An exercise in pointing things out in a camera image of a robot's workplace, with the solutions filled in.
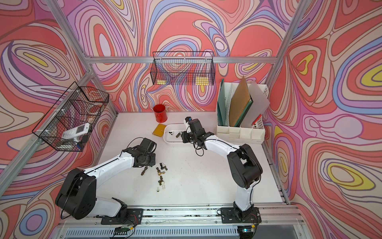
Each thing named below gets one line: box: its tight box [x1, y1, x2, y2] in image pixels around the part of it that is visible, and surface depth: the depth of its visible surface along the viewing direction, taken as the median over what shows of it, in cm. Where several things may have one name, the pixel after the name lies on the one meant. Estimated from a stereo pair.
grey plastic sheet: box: [240, 80, 271, 128], surface depth 91 cm
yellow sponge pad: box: [152, 123, 167, 137], surface depth 109 cm
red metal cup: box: [153, 104, 168, 123], surface depth 111 cm
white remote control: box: [61, 122, 91, 140], surface depth 70 cm
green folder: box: [234, 100, 254, 127], surface depth 93 cm
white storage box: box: [163, 122, 188, 144], surface depth 107 cm
